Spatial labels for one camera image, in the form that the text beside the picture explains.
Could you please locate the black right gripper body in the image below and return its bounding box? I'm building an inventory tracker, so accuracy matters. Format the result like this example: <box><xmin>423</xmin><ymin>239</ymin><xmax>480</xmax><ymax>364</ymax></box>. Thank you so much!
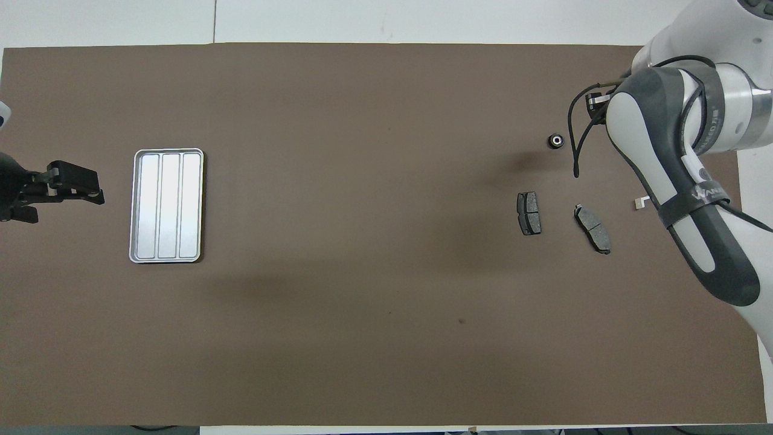
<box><xmin>586</xmin><ymin>89</ymin><xmax>612</xmax><ymax>115</ymax></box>

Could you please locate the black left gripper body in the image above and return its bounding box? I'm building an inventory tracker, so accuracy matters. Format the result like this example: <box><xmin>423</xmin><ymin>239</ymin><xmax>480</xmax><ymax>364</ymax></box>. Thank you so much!
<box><xmin>0</xmin><ymin>152</ymin><xmax>46</xmax><ymax>209</ymax></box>

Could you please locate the silver metal tray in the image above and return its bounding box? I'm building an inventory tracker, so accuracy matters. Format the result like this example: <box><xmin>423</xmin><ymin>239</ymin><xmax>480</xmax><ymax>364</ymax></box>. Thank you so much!
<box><xmin>129</xmin><ymin>147</ymin><xmax>205</xmax><ymax>264</ymax></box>

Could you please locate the elongated dark brake pad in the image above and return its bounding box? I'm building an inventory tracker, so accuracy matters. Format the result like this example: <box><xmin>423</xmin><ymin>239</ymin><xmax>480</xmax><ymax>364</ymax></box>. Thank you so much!
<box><xmin>574</xmin><ymin>204</ymin><xmax>612</xmax><ymax>255</ymax></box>

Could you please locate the rectangular dark brake pad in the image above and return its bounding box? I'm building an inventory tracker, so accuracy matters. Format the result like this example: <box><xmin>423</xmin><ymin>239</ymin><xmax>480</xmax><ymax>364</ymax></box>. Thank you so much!
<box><xmin>516</xmin><ymin>192</ymin><xmax>542</xmax><ymax>236</ymax></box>

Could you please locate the brown table mat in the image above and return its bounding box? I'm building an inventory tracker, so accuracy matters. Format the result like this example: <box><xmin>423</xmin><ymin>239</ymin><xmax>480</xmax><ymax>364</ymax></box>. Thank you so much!
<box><xmin>0</xmin><ymin>42</ymin><xmax>768</xmax><ymax>427</ymax></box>

